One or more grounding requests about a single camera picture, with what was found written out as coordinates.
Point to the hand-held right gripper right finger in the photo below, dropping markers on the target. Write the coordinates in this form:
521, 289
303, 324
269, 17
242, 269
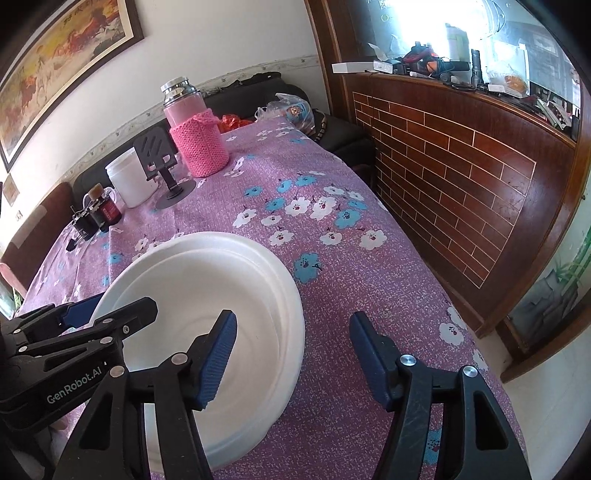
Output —
369, 360

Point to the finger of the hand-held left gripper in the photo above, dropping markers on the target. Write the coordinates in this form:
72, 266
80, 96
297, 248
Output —
81, 310
134, 314

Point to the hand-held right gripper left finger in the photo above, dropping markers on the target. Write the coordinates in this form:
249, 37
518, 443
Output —
219, 360

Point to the white foam bowl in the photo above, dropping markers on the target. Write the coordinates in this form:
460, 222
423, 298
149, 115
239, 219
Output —
294, 295
184, 286

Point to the small black adapter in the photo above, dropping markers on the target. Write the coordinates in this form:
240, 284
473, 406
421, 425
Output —
71, 244

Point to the dark bottle with cork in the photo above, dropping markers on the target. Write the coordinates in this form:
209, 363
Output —
108, 213

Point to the brown armchair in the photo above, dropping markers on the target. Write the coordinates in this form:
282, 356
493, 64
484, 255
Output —
41, 212

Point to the white plastic jar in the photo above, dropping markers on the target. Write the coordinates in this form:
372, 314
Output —
127, 180

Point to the purple floral tablecloth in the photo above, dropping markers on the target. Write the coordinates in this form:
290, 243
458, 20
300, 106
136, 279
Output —
346, 207

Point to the black phone stand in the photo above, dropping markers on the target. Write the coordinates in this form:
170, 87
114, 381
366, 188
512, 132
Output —
154, 147

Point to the pink bottle with knitted sleeve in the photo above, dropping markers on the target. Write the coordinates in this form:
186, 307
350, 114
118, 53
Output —
198, 138

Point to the framed bamboo painting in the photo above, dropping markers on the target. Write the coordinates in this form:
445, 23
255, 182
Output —
554, 295

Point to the wooden brick-pattern cabinet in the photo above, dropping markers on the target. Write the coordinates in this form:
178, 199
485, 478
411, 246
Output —
461, 175

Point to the red plastic bag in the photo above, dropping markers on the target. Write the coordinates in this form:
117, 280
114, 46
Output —
231, 123

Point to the framed horse painting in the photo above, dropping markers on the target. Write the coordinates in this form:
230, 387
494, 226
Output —
60, 69

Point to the cartoon print plastic bag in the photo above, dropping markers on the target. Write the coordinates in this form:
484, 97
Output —
291, 110

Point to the black sofa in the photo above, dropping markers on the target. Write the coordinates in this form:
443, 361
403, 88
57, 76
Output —
258, 85

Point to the flat white box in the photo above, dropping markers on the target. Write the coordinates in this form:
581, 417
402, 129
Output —
353, 68

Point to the red and black tool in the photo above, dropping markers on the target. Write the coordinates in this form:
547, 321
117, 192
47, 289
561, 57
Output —
418, 56

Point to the black flashlight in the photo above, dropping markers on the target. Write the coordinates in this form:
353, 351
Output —
476, 69

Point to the packet of bread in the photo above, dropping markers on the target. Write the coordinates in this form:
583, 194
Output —
512, 83

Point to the white plastic bottle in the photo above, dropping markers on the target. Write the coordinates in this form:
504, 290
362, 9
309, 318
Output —
455, 41

